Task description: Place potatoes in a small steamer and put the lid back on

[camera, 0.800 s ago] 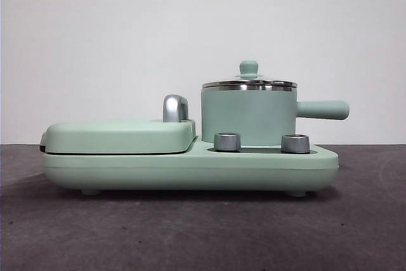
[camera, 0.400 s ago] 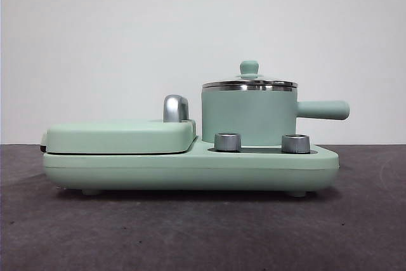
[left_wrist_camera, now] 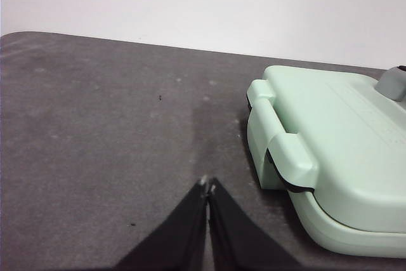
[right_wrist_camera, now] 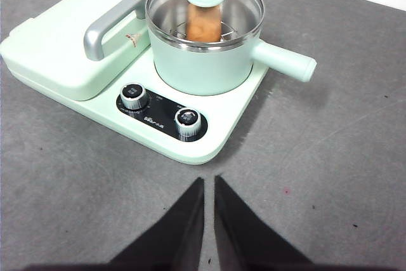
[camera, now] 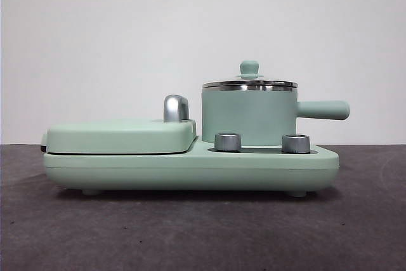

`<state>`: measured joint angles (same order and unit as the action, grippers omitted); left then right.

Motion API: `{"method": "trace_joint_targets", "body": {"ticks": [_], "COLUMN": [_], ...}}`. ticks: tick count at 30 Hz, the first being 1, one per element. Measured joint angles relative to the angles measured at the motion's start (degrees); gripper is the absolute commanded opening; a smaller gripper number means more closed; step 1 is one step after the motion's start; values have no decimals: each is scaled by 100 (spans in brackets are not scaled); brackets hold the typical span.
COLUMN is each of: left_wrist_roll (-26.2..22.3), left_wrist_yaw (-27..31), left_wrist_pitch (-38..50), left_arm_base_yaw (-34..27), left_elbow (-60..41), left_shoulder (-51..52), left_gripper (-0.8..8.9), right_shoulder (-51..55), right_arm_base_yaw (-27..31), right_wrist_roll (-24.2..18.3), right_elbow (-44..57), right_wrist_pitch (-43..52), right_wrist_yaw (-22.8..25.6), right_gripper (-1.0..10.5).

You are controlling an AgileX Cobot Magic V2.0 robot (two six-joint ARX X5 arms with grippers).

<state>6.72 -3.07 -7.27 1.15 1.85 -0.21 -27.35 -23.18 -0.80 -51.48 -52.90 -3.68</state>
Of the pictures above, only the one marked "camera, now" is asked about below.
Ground glass pot lid green knob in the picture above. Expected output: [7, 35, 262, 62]
[202, 60, 298, 91]

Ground silver control knob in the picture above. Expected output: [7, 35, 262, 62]
[214, 132, 242, 152]
[281, 133, 311, 154]

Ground green breakfast machine base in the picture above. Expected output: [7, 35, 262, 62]
[43, 136, 340, 197]

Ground green griddle cover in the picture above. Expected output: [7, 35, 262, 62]
[40, 118, 197, 155]

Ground chrome griddle cover handle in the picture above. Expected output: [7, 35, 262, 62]
[162, 94, 190, 123]

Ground green pot with handle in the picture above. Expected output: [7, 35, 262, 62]
[201, 88, 351, 145]

